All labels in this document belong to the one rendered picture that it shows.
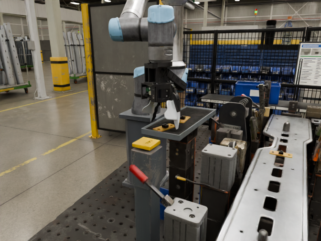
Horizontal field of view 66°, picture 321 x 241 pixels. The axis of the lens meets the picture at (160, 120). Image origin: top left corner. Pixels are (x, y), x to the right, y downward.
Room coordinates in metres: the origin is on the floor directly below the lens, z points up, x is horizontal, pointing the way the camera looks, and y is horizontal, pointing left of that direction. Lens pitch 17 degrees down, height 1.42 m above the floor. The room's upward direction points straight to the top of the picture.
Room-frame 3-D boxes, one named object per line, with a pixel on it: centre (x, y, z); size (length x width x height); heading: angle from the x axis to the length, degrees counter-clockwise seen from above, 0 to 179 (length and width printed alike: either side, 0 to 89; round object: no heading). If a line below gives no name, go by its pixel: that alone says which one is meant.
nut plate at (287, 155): (0.93, -0.49, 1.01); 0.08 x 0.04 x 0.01; 61
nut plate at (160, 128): (0.78, -0.02, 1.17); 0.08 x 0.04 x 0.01; 135
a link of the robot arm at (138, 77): (1.23, 0.07, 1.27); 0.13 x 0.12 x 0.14; 83
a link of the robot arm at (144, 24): (0.87, 0.00, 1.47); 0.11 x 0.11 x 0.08; 83
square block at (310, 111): (1.51, -0.96, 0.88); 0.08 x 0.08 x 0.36; 61
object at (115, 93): (3.57, 0.50, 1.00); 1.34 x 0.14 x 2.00; 67
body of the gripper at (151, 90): (0.76, 0.00, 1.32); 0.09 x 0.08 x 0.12; 135
